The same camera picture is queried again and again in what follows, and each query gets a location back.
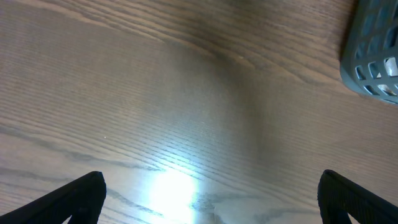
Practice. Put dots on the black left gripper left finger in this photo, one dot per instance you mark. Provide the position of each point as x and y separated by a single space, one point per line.
80 201

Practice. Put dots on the grey plastic basket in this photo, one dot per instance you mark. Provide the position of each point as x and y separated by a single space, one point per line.
368 65

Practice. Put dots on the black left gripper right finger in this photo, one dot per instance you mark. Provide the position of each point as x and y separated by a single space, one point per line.
340 199

